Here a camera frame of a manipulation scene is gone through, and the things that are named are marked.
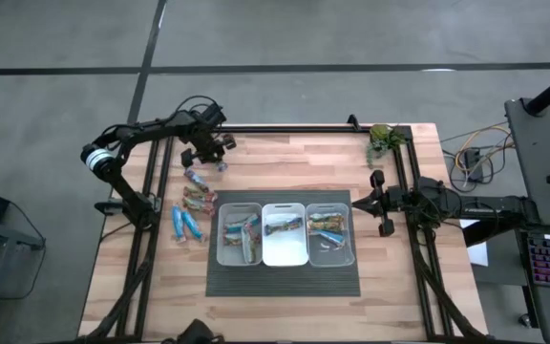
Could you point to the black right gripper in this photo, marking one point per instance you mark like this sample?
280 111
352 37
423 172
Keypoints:
385 203

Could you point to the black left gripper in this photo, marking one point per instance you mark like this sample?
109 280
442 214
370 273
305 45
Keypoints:
208 138

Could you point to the green silver granola bar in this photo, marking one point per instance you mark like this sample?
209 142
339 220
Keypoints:
326 218

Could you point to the blue purple granola bar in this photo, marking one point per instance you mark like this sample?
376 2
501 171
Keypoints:
241 223

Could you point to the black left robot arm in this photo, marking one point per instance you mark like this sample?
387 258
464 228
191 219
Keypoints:
127 138

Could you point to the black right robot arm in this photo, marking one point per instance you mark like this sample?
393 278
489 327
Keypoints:
485 208

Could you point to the blue denim garment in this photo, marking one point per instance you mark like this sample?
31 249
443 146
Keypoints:
196 179

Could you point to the clear plastic bin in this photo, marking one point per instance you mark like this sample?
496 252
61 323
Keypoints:
330 255

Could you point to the small potted succulent plant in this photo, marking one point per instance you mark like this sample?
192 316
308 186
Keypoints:
384 138

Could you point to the white plastic bin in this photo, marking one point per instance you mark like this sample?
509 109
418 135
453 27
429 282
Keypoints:
284 251

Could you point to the grey plastic bin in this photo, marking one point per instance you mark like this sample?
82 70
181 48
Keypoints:
232 255

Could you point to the black power brick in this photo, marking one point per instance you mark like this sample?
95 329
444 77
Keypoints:
471 160

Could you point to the dark woven placemat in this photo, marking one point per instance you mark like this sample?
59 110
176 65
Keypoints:
280 282

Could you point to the white paper sheet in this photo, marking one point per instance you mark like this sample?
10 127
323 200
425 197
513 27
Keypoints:
476 251

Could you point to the black diagonal support bar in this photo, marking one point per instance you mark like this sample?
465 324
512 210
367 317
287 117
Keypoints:
482 237

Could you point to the dark grey desk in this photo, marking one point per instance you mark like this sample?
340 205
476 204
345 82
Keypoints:
537 157

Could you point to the black caster wheel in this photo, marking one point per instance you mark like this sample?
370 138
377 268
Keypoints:
525 319

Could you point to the black aluminium table frame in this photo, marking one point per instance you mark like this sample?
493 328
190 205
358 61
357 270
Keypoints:
280 129

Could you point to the black frame clamp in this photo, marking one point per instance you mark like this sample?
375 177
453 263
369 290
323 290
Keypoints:
109 207

